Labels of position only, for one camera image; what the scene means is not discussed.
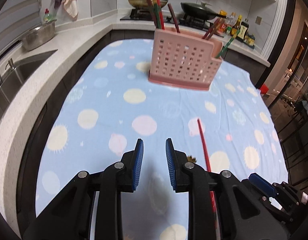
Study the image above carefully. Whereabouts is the gold flower spoon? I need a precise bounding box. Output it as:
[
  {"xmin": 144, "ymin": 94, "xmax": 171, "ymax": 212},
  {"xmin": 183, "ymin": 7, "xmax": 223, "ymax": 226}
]
[{"xmin": 187, "ymin": 155, "xmax": 197, "ymax": 163}]

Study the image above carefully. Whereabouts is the red chopstick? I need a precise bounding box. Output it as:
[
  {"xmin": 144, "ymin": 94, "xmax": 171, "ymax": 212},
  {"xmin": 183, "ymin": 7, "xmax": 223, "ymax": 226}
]
[
  {"xmin": 146, "ymin": 0, "xmax": 159, "ymax": 28},
  {"xmin": 197, "ymin": 118, "xmax": 217, "ymax": 214}
]

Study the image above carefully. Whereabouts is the dark maroon chopstick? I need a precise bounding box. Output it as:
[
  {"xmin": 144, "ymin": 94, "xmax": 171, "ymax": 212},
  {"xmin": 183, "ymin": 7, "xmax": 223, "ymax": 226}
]
[{"xmin": 205, "ymin": 19, "xmax": 226, "ymax": 41}]

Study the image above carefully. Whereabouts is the dark purple chopstick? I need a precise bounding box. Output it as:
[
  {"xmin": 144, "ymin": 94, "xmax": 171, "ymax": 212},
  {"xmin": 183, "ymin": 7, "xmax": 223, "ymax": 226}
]
[{"xmin": 157, "ymin": 0, "xmax": 165, "ymax": 30}]

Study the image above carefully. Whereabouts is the dark brown chopstick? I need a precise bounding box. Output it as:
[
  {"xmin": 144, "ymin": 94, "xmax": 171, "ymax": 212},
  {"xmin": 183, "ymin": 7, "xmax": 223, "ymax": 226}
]
[{"xmin": 202, "ymin": 17, "xmax": 224, "ymax": 40}]

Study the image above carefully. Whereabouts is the blue polka-dot tablecloth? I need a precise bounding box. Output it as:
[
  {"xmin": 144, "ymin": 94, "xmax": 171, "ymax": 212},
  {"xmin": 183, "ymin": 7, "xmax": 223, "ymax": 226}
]
[{"xmin": 36, "ymin": 39, "xmax": 288, "ymax": 239}]

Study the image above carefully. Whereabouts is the red stool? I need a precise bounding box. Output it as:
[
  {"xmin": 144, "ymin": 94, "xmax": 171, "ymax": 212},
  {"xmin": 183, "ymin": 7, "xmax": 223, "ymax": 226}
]
[{"xmin": 259, "ymin": 84, "xmax": 269, "ymax": 95}]

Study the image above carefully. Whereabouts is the pink perforated utensil holder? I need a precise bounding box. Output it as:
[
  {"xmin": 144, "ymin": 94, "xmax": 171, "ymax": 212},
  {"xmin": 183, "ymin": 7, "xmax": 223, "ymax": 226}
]
[{"xmin": 149, "ymin": 27, "xmax": 223, "ymax": 90}]

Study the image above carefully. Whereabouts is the stainless steel sink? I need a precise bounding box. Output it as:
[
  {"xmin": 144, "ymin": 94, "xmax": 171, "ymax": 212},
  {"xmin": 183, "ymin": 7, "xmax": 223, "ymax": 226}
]
[{"xmin": 0, "ymin": 50, "xmax": 56, "ymax": 120}]

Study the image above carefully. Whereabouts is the green condiment jar set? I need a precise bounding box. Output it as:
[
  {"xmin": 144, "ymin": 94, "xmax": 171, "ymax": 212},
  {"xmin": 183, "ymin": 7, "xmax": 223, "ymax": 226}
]
[{"xmin": 243, "ymin": 33, "xmax": 255, "ymax": 49}]

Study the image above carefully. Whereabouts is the small green-lid spice jar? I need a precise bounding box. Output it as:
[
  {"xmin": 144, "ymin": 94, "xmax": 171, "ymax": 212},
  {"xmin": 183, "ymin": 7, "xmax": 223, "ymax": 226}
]
[{"xmin": 226, "ymin": 26, "xmax": 231, "ymax": 35}]

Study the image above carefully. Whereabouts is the dark soy sauce bottle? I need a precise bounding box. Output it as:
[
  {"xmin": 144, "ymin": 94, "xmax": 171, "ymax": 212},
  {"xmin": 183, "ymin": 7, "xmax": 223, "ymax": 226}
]
[{"xmin": 236, "ymin": 22, "xmax": 249, "ymax": 42}]

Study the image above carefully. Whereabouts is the brown sauce bottle yellow cap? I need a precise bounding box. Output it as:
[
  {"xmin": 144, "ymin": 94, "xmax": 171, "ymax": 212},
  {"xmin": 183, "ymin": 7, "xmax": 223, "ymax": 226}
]
[{"xmin": 230, "ymin": 15, "xmax": 242, "ymax": 36}]

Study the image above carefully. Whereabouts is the black gas stove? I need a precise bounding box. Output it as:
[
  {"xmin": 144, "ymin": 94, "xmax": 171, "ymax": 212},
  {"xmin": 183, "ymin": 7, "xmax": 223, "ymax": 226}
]
[{"xmin": 120, "ymin": 8, "xmax": 216, "ymax": 29}]

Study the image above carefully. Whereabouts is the clear oil bottle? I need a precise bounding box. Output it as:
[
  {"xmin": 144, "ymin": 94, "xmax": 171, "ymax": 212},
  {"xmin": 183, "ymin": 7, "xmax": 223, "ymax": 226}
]
[{"xmin": 226, "ymin": 12, "xmax": 237, "ymax": 29}]

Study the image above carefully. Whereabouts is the stainless steel pot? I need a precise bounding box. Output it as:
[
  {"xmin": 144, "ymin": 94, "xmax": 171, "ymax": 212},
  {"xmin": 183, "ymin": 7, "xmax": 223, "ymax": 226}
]
[{"xmin": 21, "ymin": 20, "xmax": 56, "ymax": 51}]

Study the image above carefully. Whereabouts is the brown chopstick in holder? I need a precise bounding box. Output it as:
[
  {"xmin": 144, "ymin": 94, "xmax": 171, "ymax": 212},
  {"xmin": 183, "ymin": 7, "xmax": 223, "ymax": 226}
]
[{"xmin": 167, "ymin": 3, "xmax": 180, "ymax": 33}]

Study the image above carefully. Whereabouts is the black frying pan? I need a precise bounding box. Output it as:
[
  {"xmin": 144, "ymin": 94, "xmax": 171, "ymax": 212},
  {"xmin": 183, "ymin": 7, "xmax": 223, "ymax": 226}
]
[{"xmin": 180, "ymin": 2, "xmax": 226, "ymax": 20}]

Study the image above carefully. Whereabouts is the green dish soap bottle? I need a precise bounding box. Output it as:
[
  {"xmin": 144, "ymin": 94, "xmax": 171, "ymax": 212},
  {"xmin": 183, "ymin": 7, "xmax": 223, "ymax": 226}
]
[{"xmin": 43, "ymin": 9, "xmax": 53, "ymax": 24}]

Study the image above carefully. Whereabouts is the steel wok with lid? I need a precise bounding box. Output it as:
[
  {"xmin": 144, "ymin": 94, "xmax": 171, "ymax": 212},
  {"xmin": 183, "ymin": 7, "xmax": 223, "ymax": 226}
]
[{"xmin": 128, "ymin": 0, "xmax": 168, "ymax": 9}]

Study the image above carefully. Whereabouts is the wall power outlet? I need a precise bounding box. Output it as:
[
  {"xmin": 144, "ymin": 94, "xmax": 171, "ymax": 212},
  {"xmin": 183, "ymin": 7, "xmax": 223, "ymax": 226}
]
[{"xmin": 255, "ymin": 16, "xmax": 262, "ymax": 25}]

